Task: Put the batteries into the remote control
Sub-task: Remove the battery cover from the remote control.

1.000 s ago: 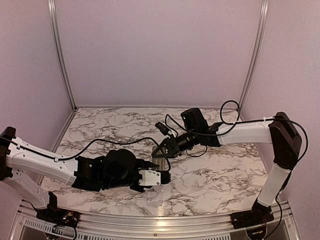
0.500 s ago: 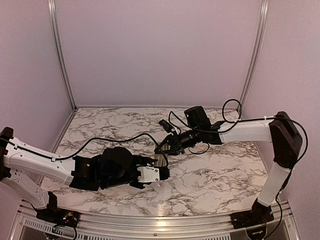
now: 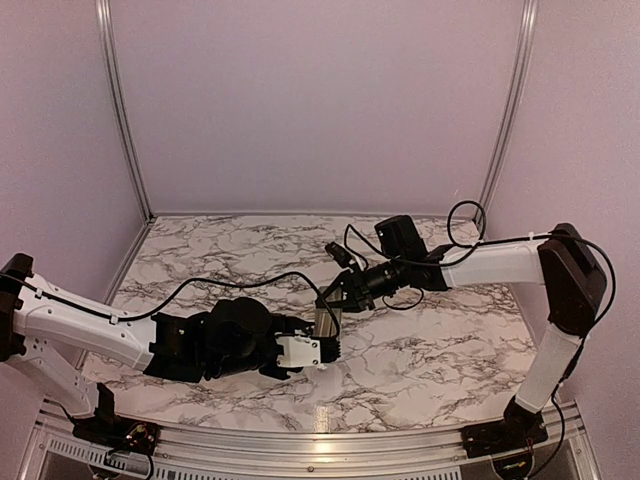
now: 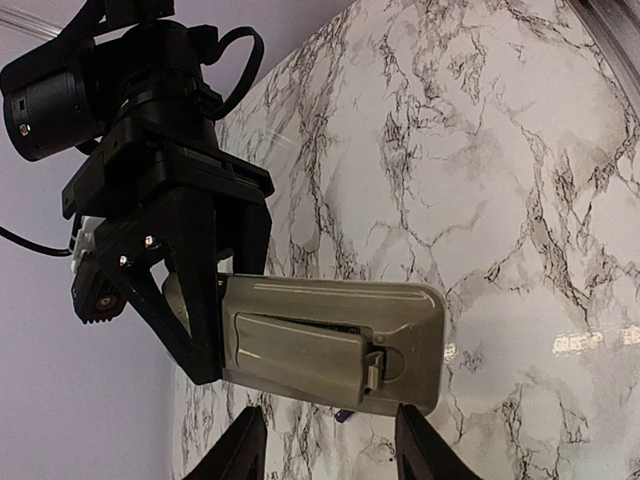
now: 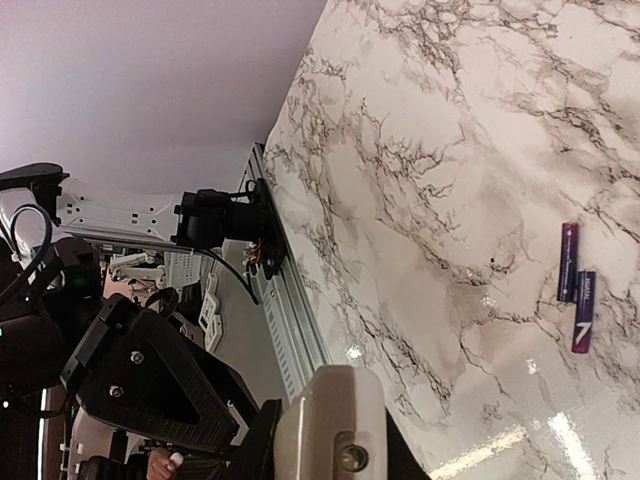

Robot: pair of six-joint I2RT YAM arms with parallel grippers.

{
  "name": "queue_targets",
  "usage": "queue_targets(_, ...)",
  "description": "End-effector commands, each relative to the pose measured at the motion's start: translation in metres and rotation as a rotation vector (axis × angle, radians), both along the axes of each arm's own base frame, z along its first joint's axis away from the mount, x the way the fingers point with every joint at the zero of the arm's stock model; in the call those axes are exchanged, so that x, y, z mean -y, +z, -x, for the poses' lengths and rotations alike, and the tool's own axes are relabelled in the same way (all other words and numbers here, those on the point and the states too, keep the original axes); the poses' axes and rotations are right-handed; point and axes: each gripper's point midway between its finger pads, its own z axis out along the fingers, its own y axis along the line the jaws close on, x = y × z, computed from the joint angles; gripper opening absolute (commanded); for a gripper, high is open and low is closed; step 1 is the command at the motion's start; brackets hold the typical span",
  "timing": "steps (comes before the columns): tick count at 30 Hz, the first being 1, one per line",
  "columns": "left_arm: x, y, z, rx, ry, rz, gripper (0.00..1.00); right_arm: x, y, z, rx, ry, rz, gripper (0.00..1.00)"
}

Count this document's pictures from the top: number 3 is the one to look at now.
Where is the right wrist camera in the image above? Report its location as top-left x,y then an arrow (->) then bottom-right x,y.
325,242 -> 369,271

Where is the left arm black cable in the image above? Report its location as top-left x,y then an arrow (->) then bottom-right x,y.
0,269 -> 341,346

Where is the front aluminium rail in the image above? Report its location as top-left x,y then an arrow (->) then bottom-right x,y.
16,401 -> 602,479

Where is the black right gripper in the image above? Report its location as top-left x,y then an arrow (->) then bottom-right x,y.
316,254 -> 409,312

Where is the white remote control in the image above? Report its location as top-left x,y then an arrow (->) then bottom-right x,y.
312,307 -> 337,338

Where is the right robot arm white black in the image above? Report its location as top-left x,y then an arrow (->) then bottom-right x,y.
316,215 -> 616,448

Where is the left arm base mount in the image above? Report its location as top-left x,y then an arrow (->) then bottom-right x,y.
73,417 -> 160,455

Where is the right aluminium frame post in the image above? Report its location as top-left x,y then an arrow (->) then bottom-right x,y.
478,0 -> 539,213

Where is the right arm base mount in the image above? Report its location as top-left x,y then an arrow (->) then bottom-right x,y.
460,419 -> 549,458

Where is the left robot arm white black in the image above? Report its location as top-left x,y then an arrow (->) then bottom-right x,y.
1,254 -> 325,445

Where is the aluminium frame post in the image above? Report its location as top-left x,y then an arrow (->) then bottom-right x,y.
478,0 -> 539,213
95,0 -> 154,223

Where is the left aluminium frame post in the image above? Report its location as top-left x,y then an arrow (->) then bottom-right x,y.
95,0 -> 154,223

